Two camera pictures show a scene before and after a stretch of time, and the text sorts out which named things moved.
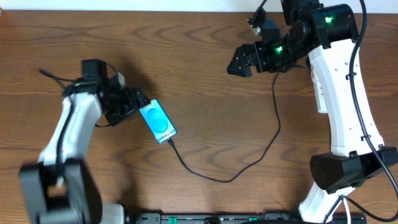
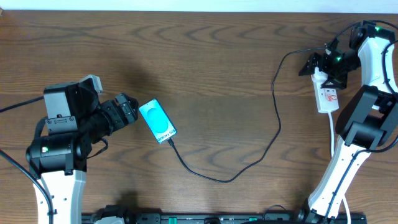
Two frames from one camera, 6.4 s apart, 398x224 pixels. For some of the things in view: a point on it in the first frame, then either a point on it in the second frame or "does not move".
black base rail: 235,218 does not move
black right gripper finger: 240,64 → 309,68
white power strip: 321,103 does not move
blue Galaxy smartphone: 161,125 does not move
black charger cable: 173,147 does not move
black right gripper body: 270,58 → 337,66
